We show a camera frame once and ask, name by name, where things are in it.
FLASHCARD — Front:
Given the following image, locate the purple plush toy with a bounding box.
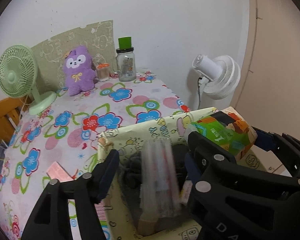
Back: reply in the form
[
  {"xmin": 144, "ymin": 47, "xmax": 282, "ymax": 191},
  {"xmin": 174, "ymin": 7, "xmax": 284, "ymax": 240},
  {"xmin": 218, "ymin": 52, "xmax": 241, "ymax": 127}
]
[{"xmin": 63, "ymin": 46, "xmax": 96, "ymax": 96}]

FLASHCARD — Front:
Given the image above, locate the glass jar green lid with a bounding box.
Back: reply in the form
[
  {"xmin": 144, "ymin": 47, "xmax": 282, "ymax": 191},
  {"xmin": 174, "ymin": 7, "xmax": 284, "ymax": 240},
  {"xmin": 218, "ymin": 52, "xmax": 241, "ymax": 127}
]
[{"xmin": 116, "ymin": 36, "xmax": 136, "ymax": 82}]

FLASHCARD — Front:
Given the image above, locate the yellow cartoon storage box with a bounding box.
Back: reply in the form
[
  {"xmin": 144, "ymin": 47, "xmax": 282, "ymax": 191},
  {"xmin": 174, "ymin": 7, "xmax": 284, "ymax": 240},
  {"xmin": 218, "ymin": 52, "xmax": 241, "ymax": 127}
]
[{"xmin": 97, "ymin": 106, "xmax": 263, "ymax": 240}]

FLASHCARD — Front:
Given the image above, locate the small jar orange lid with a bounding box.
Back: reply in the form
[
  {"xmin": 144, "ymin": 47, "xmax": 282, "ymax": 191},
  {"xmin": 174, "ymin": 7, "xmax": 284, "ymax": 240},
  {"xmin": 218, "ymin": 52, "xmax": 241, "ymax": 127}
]
[{"xmin": 96, "ymin": 63, "xmax": 110, "ymax": 82}]

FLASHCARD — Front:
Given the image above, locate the green patterned board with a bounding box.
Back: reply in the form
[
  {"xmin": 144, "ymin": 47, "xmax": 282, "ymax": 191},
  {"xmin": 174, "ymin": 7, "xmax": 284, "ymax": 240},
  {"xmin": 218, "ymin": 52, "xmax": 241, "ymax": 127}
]
[{"xmin": 31, "ymin": 19, "xmax": 118, "ymax": 93}]

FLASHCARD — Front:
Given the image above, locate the floral tablecloth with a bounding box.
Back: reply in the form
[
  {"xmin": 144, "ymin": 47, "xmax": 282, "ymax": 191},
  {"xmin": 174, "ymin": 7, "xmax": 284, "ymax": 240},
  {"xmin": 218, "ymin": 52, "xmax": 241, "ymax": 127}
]
[{"xmin": 0, "ymin": 71, "xmax": 189, "ymax": 239}]

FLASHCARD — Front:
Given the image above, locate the wooden bed headboard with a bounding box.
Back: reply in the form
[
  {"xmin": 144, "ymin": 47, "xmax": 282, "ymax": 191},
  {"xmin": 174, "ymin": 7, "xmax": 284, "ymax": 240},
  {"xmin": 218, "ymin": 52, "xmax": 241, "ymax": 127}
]
[{"xmin": 0, "ymin": 96, "xmax": 32, "ymax": 143}]

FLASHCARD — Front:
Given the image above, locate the pink paper packet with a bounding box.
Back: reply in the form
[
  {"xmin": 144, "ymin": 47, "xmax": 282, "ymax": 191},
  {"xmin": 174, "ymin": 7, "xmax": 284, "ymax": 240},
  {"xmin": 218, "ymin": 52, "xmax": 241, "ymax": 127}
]
[{"xmin": 46, "ymin": 161, "xmax": 73, "ymax": 183}]

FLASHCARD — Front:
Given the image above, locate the white standing fan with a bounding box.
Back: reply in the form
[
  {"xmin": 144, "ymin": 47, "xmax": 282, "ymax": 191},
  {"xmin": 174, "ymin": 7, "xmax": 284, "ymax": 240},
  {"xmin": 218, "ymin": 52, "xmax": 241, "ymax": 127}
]
[{"xmin": 192, "ymin": 54, "xmax": 241, "ymax": 110}]

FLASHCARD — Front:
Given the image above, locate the beige door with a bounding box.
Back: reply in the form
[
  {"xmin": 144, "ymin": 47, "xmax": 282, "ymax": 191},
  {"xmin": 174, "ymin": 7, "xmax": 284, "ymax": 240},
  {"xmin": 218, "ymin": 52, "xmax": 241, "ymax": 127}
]
[{"xmin": 231, "ymin": 0, "xmax": 300, "ymax": 140}]

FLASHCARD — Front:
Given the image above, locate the green desk fan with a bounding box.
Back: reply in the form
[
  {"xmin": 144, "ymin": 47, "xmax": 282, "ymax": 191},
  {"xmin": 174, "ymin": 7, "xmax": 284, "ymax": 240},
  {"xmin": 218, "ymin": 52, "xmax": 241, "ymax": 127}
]
[{"xmin": 0, "ymin": 45, "xmax": 57, "ymax": 115}]

